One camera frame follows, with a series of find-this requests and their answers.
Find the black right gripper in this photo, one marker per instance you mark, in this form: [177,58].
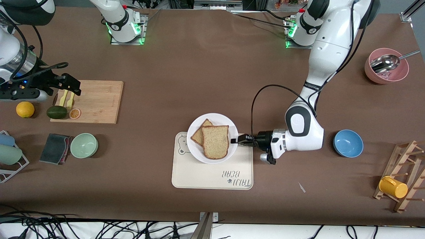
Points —
[44,81]

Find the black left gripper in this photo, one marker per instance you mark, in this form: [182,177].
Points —
[264,138]

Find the plain bread slice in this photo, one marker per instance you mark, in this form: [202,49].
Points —
[215,142]

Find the white round plate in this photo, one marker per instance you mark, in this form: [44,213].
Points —
[196,152]

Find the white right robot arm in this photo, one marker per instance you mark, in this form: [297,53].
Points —
[20,10]

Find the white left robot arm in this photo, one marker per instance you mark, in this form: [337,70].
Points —
[332,49]

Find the yellow plastic fork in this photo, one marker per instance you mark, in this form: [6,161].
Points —
[70,101]

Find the yellow plastic knife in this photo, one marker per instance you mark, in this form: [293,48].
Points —
[63,99]

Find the bamboo cutting board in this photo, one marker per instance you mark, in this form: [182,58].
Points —
[96,99]

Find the orange slice toy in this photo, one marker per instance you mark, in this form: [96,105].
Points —
[74,113]

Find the dark green avocado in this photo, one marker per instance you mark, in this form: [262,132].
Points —
[56,112]

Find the cream bear print tray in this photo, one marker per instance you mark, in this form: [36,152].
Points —
[212,176]

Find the yellow lemon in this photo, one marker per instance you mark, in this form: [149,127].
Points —
[25,109]

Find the mint green bowl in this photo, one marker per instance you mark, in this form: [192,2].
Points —
[84,145]

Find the folded grey pink cloth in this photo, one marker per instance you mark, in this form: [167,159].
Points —
[53,148]

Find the white tape scrap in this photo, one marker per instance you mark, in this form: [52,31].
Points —
[301,187]

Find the pale blue cup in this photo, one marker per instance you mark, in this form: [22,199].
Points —
[6,140]

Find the pale green cup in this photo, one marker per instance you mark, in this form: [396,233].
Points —
[10,154]

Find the blue bowl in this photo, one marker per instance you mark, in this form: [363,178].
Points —
[348,143]

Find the grey background equipment box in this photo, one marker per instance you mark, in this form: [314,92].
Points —
[215,4]

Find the yellow mug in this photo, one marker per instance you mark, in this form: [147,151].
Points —
[393,187]

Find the metal ladle spoon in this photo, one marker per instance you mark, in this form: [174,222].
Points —
[385,63]

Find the pink bowl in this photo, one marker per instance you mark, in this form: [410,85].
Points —
[398,78]

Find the wooden mug rack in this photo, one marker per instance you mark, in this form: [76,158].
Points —
[411,166]

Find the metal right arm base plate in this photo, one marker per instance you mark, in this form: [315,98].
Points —
[127,42]

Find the metal table edge bracket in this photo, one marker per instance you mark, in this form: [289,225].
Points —
[206,227]

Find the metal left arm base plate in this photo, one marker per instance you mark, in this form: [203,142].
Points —
[295,47]

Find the aluminium frame profile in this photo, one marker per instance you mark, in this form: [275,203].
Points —
[411,10]

